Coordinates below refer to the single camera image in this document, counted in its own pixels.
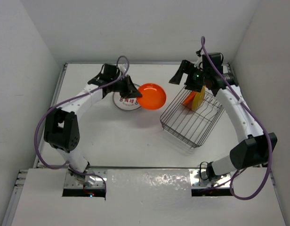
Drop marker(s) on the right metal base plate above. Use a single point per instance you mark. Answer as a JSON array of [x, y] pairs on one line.
[[198, 183]]

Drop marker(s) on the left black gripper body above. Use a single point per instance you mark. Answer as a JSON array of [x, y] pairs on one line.
[[120, 86]]

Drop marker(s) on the metal base plate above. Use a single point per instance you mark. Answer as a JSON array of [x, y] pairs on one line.
[[198, 183], [95, 181]]

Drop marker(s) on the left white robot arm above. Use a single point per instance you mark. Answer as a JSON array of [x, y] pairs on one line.
[[62, 123]]

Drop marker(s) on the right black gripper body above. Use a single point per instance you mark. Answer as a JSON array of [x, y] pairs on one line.
[[196, 78]]

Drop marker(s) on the white plate red characters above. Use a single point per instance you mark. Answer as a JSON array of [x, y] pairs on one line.
[[116, 98]]

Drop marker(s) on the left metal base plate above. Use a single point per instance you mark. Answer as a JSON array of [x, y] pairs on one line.
[[95, 181]]

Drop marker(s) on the wire dish rack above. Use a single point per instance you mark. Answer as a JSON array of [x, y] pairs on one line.
[[191, 127]]

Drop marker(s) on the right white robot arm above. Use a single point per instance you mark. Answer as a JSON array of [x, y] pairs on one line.
[[254, 145]]

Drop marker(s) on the orange plate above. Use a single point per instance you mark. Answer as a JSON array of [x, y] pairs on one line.
[[189, 98], [153, 96]]

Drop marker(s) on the yellow plate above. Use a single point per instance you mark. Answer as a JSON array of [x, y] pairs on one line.
[[198, 99]]

